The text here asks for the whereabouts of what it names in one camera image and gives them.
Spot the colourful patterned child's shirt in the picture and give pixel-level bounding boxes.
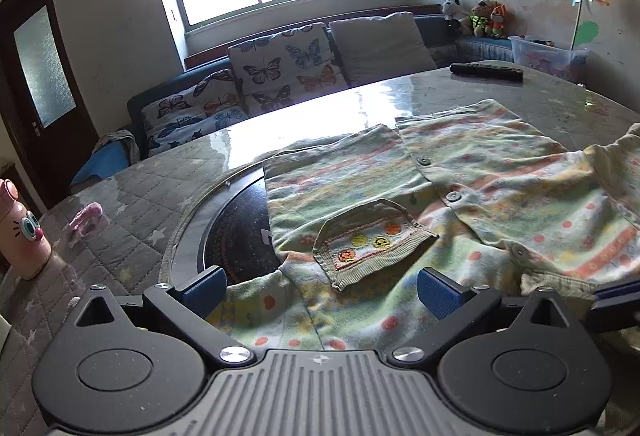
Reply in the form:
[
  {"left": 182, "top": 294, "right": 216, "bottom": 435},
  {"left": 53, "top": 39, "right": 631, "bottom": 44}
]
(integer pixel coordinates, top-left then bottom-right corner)
[{"left": 207, "top": 100, "right": 639, "bottom": 354}]

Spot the black round induction cooktop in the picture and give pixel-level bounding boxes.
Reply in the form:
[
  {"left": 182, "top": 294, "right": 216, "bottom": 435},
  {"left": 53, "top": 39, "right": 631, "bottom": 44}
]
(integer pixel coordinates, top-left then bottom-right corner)
[{"left": 198, "top": 167, "right": 280, "bottom": 285}]

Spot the blue grey cloth pile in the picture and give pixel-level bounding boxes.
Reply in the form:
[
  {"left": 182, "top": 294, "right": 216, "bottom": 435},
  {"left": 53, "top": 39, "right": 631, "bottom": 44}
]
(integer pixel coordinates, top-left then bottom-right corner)
[{"left": 70, "top": 129, "right": 141, "bottom": 193}]

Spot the pink cartoon face bottle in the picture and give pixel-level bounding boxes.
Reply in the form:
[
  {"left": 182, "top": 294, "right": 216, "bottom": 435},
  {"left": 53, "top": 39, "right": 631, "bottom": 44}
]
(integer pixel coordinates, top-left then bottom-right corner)
[{"left": 0, "top": 179, "right": 52, "bottom": 280}]

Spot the flat butterfly print cushion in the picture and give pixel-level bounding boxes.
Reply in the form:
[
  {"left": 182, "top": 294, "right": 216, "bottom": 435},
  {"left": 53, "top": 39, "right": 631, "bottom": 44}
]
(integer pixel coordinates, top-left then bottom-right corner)
[{"left": 141, "top": 69, "right": 247, "bottom": 156}]

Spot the black remote control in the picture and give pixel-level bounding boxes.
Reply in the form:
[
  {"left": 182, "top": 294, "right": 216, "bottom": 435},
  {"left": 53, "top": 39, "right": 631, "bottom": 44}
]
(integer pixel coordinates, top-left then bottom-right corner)
[{"left": 449, "top": 63, "right": 524, "bottom": 83}]

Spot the clear plastic storage box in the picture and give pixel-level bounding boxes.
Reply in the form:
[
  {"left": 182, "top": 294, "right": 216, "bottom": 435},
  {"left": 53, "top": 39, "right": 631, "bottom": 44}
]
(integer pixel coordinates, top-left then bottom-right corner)
[{"left": 509, "top": 36, "right": 589, "bottom": 83}]

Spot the upright butterfly print cushion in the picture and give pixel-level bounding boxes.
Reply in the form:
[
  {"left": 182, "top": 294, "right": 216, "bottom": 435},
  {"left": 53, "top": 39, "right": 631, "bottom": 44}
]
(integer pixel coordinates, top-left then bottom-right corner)
[{"left": 228, "top": 22, "right": 348, "bottom": 117}]

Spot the dark blue sofa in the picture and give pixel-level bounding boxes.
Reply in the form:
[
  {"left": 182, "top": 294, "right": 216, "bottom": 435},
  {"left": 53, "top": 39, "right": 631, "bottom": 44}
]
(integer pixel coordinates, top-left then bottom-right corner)
[{"left": 127, "top": 8, "right": 513, "bottom": 159}]

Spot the dark wooden glass door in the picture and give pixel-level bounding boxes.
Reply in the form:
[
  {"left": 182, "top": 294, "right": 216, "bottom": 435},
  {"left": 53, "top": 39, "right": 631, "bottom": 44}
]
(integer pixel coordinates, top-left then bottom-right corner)
[{"left": 1, "top": 0, "right": 98, "bottom": 209}]

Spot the plain beige cushion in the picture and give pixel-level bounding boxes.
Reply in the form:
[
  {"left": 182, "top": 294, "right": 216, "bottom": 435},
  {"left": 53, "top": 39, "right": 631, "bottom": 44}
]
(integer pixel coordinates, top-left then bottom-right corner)
[{"left": 329, "top": 12, "right": 437, "bottom": 86}]

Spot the brown bear plush toy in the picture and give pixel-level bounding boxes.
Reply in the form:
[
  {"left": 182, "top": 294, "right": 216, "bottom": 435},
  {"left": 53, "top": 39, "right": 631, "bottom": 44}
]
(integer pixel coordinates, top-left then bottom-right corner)
[{"left": 469, "top": 0, "right": 497, "bottom": 38}]

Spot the orange fox plush toy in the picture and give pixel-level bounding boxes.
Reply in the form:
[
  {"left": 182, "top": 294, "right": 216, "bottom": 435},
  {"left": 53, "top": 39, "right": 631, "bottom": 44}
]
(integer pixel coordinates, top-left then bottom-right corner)
[{"left": 489, "top": 3, "right": 508, "bottom": 39}]

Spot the black white plush toy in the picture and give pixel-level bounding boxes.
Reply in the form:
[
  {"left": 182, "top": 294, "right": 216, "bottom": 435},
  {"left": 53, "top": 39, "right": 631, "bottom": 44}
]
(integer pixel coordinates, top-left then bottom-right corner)
[{"left": 440, "top": 0, "right": 469, "bottom": 34}]

